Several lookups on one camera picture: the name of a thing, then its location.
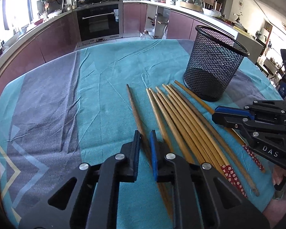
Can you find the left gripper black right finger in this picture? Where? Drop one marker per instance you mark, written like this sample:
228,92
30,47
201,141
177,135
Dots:
202,197

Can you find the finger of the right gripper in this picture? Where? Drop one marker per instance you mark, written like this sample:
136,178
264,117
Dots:
234,111
236,121

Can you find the dark brown wooden chopstick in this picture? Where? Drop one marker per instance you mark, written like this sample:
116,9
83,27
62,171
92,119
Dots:
139,124

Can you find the bamboo chopstick red floral end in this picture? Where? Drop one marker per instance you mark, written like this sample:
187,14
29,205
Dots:
230,131

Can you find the light bamboo chopstick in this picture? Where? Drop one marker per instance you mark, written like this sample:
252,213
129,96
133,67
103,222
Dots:
159,120

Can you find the purple kitchen cabinets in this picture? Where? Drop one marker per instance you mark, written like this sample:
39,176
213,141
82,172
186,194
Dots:
48,41

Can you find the right hand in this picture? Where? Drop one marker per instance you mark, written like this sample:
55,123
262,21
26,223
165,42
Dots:
277,175

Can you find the black mesh utensil cup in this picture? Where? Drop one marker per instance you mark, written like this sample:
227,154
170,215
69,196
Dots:
213,62

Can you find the teal grey tablecloth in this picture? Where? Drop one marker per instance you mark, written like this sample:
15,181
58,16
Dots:
76,109

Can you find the oil bottle on floor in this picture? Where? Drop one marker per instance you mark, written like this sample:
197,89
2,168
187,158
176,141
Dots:
146,36

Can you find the black built-in oven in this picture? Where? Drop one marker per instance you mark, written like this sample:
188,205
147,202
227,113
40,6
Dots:
98,21

